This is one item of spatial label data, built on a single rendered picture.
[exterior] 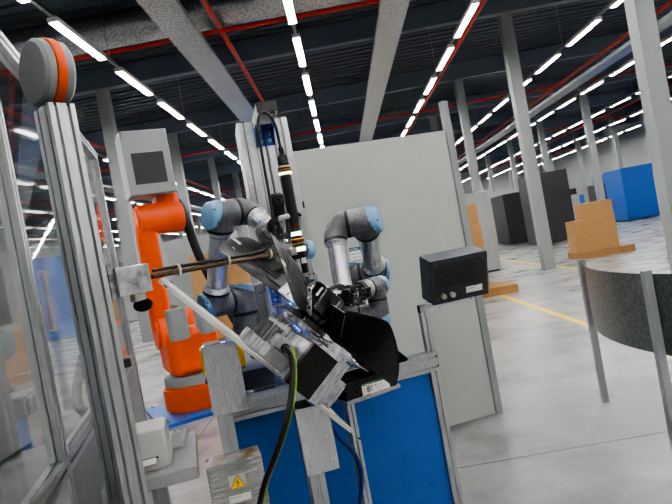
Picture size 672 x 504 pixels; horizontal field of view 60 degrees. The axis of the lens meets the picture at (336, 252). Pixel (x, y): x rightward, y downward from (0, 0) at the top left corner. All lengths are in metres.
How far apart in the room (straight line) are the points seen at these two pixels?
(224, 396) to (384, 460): 0.95
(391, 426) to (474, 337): 1.83
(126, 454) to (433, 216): 2.95
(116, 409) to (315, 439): 0.61
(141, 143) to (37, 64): 4.43
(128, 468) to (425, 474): 1.40
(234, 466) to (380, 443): 0.90
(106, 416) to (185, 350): 4.33
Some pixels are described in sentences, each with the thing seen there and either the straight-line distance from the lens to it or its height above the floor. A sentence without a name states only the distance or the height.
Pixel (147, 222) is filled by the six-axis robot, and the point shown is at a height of 1.89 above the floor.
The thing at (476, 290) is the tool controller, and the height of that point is 1.07.
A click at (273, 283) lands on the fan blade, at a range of 1.81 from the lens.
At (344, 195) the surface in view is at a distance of 3.82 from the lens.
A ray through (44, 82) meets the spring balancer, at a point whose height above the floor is 1.84.
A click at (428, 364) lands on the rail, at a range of 2.44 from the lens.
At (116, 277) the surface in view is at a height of 1.39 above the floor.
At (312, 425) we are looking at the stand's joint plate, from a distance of 1.78.
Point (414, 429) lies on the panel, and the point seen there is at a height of 0.56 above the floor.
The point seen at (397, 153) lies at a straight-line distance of 3.98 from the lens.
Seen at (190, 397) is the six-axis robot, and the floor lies 0.18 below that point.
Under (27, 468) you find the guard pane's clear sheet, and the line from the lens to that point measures 1.31.
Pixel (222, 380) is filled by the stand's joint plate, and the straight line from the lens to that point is 1.72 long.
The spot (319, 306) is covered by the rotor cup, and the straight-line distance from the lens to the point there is 1.76.
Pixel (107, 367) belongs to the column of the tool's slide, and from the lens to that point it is 1.45.
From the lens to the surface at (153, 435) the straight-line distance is 1.69.
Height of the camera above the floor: 1.37
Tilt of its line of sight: 1 degrees down
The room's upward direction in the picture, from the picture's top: 10 degrees counter-clockwise
